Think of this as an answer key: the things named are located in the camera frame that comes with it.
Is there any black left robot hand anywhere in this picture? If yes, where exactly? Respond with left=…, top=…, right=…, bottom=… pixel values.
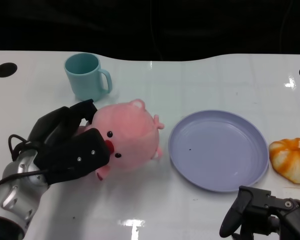
left=27, top=98, right=111, bottom=186

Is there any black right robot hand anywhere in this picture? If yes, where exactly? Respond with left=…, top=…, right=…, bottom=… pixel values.
left=219, top=185, right=300, bottom=240

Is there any pink plush beaver doll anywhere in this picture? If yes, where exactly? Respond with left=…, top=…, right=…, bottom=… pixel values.
left=77, top=98, right=165, bottom=181

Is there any lavender plastic plate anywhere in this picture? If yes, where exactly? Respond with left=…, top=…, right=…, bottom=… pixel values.
left=168, top=109, right=269, bottom=193

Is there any orange white pumpkin bread toy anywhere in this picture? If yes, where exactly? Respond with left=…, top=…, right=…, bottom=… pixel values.
left=268, top=137, right=300, bottom=185

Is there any teal plastic mug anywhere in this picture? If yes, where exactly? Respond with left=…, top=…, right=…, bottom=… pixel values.
left=64, top=52, right=113, bottom=103

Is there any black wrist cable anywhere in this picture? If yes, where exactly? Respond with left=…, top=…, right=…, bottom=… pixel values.
left=0, top=134, right=50, bottom=191

